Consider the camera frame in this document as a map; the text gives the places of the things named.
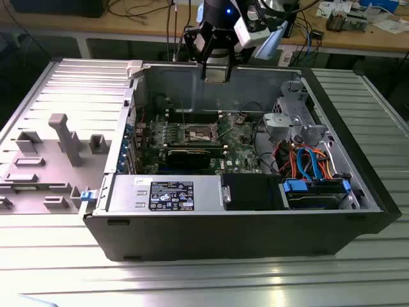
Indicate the pale blue rounded object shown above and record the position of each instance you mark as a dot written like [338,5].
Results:
[35,302]

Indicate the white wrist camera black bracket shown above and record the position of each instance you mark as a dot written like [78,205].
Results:
[247,32]

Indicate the green motherboard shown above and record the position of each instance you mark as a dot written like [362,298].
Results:
[236,150]

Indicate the wooden desk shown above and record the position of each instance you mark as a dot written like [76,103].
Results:
[121,27]

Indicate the small black box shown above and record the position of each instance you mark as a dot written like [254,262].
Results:
[318,34]

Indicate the silver CPU plate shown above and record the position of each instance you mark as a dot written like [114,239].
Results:
[217,75]

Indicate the blue case latch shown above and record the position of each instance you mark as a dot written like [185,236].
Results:
[87,195]

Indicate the black plastic shroud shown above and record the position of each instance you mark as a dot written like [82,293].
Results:
[252,192]

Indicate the black RAM slot row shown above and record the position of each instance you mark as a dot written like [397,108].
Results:
[191,144]
[198,116]

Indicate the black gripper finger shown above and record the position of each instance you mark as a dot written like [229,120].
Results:
[230,51]
[204,48]

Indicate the hard disk in blue carrier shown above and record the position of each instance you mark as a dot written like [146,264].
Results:
[313,199]

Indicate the metal drive cage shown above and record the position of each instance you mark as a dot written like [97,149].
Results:
[281,123]

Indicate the black open PC case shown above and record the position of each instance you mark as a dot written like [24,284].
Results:
[223,236]

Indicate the CPU socket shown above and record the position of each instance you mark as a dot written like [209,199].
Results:
[199,134]

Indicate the metal heat sink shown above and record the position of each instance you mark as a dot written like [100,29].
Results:
[335,20]

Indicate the black tower box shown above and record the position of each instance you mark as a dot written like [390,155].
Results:
[293,22]

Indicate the silver power supply unit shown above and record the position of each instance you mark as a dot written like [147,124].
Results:
[128,195]

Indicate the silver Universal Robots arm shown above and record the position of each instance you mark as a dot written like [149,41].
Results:
[270,44]

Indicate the blue cardboard box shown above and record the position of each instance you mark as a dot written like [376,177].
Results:
[380,4]

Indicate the beige plastic case latch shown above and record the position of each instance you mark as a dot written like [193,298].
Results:
[134,68]

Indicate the blue expansion slot retainers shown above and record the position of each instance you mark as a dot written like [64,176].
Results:
[125,140]

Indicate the black rating label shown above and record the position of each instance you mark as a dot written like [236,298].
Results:
[172,195]

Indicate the large black case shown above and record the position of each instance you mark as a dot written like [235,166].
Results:
[57,8]

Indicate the grey parts rack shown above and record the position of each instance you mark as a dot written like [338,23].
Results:
[48,179]

